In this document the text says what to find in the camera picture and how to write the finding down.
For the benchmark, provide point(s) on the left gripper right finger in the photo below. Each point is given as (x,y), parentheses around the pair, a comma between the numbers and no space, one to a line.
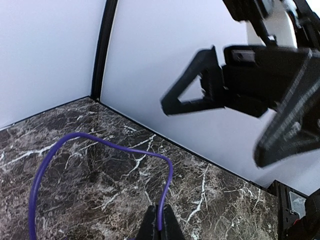
(171,229)

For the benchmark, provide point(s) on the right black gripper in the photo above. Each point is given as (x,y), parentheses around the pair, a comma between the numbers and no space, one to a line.
(255,80)

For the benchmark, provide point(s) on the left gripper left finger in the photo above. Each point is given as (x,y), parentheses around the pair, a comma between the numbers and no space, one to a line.
(148,229)

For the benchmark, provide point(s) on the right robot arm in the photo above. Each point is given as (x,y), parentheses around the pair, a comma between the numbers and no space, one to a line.
(269,23)

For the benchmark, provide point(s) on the right black frame post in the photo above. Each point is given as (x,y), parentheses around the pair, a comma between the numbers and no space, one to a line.
(105,32)

